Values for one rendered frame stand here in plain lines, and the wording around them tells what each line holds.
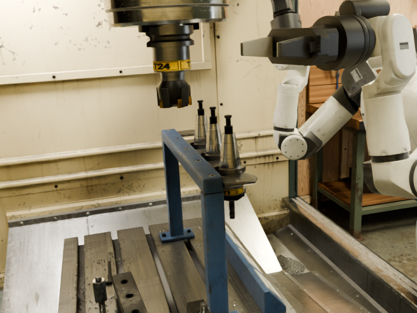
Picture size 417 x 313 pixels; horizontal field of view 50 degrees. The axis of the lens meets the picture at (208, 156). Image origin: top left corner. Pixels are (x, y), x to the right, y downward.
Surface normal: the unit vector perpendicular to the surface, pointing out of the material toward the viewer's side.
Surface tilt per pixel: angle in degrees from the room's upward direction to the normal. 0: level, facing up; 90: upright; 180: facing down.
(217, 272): 90
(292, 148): 90
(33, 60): 90
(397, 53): 78
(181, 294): 0
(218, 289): 90
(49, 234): 24
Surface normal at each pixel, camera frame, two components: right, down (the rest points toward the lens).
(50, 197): 0.26, 0.26
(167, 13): 0.04, 0.27
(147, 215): 0.06, -0.77
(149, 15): -0.22, 0.28
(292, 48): 0.53, 0.21
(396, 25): 0.51, 0.00
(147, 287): -0.05, -0.96
